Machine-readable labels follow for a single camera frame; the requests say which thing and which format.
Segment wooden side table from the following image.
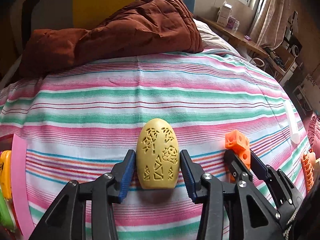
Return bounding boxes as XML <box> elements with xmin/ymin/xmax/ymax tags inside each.
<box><xmin>196</xmin><ymin>16</ymin><xmax>297</xmax><ymax>80</ymax></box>

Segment beige curtain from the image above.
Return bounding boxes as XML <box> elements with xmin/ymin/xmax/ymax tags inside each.
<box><xmin>249</xmin><ymin>0</ymin><xmax>291</xmax><ymax>49</ymax></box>

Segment white box on table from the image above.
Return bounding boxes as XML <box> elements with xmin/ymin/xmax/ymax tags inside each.
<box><xmin>217</xmin><ymin>1</ymin><xmax>232</xmax><ymax>27</ymax></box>

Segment green plug-in device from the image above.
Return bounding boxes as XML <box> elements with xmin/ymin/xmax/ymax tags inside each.
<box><xmin>0</xmin><ymin>191</ymin><xmax>16</xmax><ymax>232</ymax></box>

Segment translucent white tube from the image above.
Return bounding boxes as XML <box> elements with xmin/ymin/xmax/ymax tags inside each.
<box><xmin>283</xmin><ymin>100</ymin><xmax>300</xmax><ymax>144</ymax></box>

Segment purple box on table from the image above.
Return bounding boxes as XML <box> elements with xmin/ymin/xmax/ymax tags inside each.
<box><xmin>226</xmin><ymin>16</ymin><xmax>240</xmax><ymax>31</ymax></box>

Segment yellow plastic clip case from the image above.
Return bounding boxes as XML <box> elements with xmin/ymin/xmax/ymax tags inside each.
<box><xmin>1</xmin><ymin>150</ymin><xmax>12</xmax><ymax>200</ymax></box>

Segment brown quilted blanket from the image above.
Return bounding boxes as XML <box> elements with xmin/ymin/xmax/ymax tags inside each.
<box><xmin>18</xmin><ymin>0</ymin><xmax>203</xmax><ymax>78</ymax></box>

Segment striped pillow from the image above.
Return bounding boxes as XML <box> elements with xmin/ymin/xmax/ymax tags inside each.
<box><xmin>194</xmin><ymin>19</ymin><xmax>240</xmax><ymax>56</ymax></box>

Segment orange cube connector toy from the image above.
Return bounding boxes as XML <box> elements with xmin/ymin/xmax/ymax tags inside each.
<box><xmin>225</xmin><ymin>130</ymin><xmax>251</xmax><ymax>170</ymax></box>

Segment yellow perforated egg-shaped case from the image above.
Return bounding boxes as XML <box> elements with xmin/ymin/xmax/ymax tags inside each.
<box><xmin>136</xmin><ymin>118</ymin><xmax>180</xmax><ymax>189</ymax></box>

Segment pink storage box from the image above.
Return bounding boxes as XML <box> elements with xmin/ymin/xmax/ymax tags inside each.
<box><xmin>1</xmin><ymin>134</ymin><xmax>34</xmax><ymax>239</ymax></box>

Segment orange plastic rack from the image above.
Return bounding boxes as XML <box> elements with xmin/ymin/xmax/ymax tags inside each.
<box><xmin>300</xmin><ymin>151</ymin><xmax>315</xmax><ymax>192</ymax></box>

